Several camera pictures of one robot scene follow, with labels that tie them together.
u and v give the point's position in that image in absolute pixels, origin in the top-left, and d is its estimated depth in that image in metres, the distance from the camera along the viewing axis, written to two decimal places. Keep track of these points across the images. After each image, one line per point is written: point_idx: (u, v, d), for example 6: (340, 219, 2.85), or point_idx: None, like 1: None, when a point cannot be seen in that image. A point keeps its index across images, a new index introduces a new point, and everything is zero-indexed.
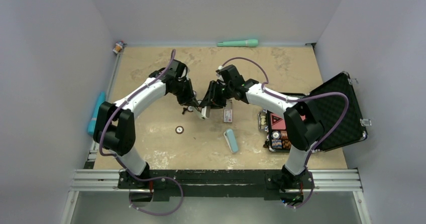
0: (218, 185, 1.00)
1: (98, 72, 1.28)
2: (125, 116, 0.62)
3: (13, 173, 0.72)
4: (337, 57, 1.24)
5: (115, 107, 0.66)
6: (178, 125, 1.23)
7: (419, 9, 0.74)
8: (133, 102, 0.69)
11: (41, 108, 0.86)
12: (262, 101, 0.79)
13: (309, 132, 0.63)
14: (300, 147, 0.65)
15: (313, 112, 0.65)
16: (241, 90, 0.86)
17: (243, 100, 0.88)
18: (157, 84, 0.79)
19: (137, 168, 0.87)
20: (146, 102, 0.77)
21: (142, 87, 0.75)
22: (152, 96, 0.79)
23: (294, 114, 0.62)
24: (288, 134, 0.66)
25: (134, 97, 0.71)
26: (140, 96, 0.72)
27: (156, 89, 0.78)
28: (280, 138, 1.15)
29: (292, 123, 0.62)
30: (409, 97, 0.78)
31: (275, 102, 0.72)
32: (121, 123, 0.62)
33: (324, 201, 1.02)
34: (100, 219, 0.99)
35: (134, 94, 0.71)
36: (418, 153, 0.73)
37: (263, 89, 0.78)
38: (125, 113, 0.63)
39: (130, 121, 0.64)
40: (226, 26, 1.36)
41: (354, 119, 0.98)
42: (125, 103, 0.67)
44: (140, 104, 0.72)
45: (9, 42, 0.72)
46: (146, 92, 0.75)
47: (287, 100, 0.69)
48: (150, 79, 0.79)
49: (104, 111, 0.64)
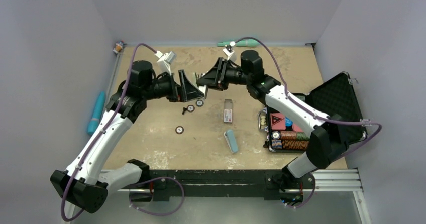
0: (218, 185, 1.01)
1: (98, 72, 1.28)
2: (82, 188, 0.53)
3: (13, 173, 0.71)
4: (337, 57, 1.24)
5: (68, 175, 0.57)
6: (178, 125, 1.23)
7: (419, 8, 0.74)
8: (87, 164, 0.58)
11: (41, 108, 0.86)
12: (282, 108, 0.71)
13: (333, 152, 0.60)
14: (320, 164, 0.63)
15: (339, 130, 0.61)
16: (260, 89, 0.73)
17: (260, 100, 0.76)
18: (115, 123, 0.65)
19: (133, 178, 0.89)
20: (109, 149, 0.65)
21: (97, 135, 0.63)
22: (114, 139, 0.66)
23: (322, 134, 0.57)
24: (310, 149, 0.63)
25: (88, 157, 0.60)
26: (95, 152, 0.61)
27: (116, 129, 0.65)
28: (280, 138, 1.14)
29: (318, 142, 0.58)
30: (408, 97, 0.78)
31: (300, 114, 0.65)
32: (79, 195, 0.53)
33: (324, 201, 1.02)
34: (100, 219, 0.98)
35: (86, 152, 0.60)
36: (418, 153, 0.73)
37: (288, 95, 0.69)
38: (79, 184, 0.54)
39: (91, 188, 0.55)
40: (226, 26, 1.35)
41: (354, 119, 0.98)
42: (77, 171, 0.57)
44: (99, 160, 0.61)
45: (10, 42, 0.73)
46: (103, 143, 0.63)
47: (316, 117, 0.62)
48: (107, 116, 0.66)
49: (56, 183, 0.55)
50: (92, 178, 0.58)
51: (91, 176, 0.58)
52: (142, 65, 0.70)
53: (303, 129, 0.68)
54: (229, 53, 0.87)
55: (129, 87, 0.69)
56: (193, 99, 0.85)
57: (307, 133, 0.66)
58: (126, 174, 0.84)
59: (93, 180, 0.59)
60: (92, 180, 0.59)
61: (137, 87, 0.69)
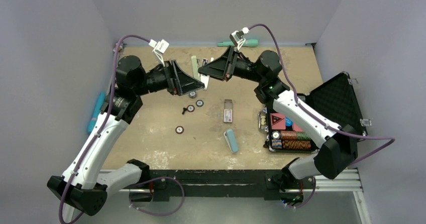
0: (218, 185, 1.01)
1: (97, 72, 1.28)
2: (78, 193, 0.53)
3: (12, 173, 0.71)
4: (337, 57, 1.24)
5: (64, 181, 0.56)
6: (178, 125, 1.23)
7: (419, 9, 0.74)
8: (84, 170, 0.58)
11: (41, 108, 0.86)
12: (291, 114, 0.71)
13: (342, 162, 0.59)
14: (326, 174, 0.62)
15: (350, 140, 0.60)
16: (269, 93, 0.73)
17: (267, 104, 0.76)
18: (110, 126, 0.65)
19: (132, 178, 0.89)
20: (105, 152, 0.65)
21: (92, 139, 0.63)
22: (110, 142, 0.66)
23: (333, 146, 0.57)
24: (319, 161, 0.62)
25: (84, 162, 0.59)
26: (90, 157, 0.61)
27: (111, 133, 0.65)
28: (280, 138, 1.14)
29: (328, 154, 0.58)
30: (408, 97, 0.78)
31: (311, 123, 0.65)
32: (76, 200, 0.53)
33: (324, 201, 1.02)
34: (100, 219, 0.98)
35: (81, 157, 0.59)
36: (418, 153, 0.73)
37: (298, 102, 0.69)
38: (76, 190, 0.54)
39: (88, 192, 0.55)
40: (226, 26, 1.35)
41: (354, 119, 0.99)
42: (74, 177, 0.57)
44: (95, 165, 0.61)
45: (10, 42, 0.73)
46: (98, 147, 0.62)
47: (327, 127, 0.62)
48: (101, 119, 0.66)
49: (52, 189, 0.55)
50: (88, 182, 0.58)
51: (88, 181, 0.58)
52: (128, 62, 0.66)
53: (311, 137, 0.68)
54: (240, 40, 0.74)
55: (121, 88, 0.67)
56: (191, 91, 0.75)
57: (316, 143, 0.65)
58: (126, 174, 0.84)
59: (90, 184, 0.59)
60: (89, 185, 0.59)
61: (128, 88, 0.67)
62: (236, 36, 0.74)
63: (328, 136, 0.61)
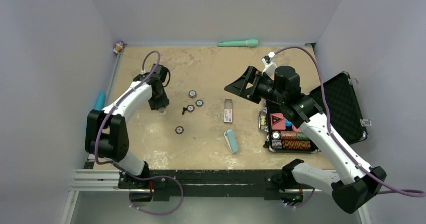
0: (218, 185, 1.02)
1: (98, 72, 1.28)
2: (117, 120, 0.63)
3: (12, 173, 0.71)
4: (337, 57, 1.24)
5: (104, 113, 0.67)
6: (178, 125, 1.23)
7: (419, 8, 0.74)
8: (122, 107, 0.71)
11: (42, 108, 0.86)
12: (319, 140, 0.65)
13: (361, 202, 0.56)
14: (339, 204, 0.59)
15: (378, 186, 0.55)
16: (298, 111, 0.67)
17: (295, 122, 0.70)
18: (143, 87, 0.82)
19: (137, 169, 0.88)
20: (134, 105, 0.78)
21: (129, 91, 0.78)
22: (139, 99, 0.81)
23: (362, 190, 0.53)
24: (336, 194, 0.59)
25: (122, 102, 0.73)
26: (127, 100, 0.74)
27: (143, 91, 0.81)
28: (280, 138, 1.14)
29: (352, 195, 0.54)
30: (408, 98, 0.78)
31: (340, 158, 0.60)
32: (114, 127, 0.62)
33: (324, 201, 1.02)
34: (100, 219, 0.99)
35: (122, 99, 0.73)
36: (418, 153, 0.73)
37: (330, 130, 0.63)
38: (115, 118, 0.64)
39: (123, 124, 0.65)
40: (226, 25, 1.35)
41: (354, 119, 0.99)
42: (114, 109, 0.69)
44: (128, 109, 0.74)
45: (10, 43, 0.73)
46: (132, 96, 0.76)
47: (359, 167, 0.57)
48: (136, 82, 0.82)
49: (92, 119, 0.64)
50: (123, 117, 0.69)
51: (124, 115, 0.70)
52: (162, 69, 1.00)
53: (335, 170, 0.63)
54: (270, 65, 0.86)
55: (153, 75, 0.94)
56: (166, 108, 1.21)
57: (342, 179, 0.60)
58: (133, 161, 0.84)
59: None
60: None
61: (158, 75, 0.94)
62: (265, 62, 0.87)
63: (357, 177, 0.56)
